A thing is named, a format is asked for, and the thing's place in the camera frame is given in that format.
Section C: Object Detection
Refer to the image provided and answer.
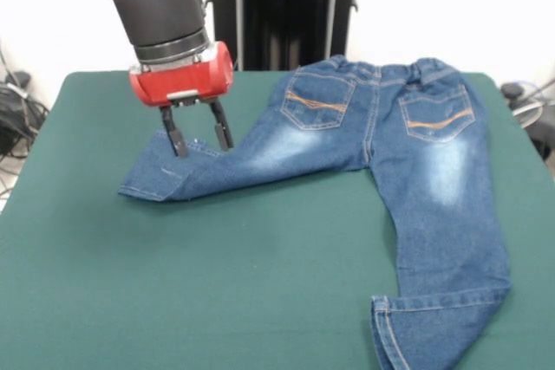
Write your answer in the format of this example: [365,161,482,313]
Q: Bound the black cable bundle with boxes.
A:
[0,47,49,198]

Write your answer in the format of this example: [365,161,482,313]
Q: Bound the dark green table cloth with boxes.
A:
[0,70,555,370]

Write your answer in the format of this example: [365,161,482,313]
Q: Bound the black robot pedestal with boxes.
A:
[201,0,361,72]

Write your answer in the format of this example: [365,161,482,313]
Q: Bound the blue denim jeans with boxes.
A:
[117,54,515,370]

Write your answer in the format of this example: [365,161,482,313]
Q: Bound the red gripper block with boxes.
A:
[128,40,236,159]

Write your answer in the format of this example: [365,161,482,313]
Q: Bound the grey swivel chair base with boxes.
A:
[500,81,555,159]
[3,70,32,89]

